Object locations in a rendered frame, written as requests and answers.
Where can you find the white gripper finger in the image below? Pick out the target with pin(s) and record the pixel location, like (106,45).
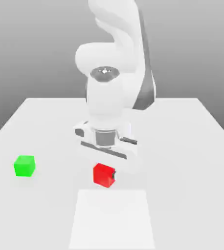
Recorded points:
(116,174)

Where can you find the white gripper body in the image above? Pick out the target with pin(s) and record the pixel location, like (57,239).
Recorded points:
(112,156)

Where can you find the small red cube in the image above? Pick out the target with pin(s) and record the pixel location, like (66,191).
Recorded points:
(102,175)

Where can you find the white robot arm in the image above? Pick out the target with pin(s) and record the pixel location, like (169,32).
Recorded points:
(104,97)

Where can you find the small green cube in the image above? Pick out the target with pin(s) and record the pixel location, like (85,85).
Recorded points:
(24,166)

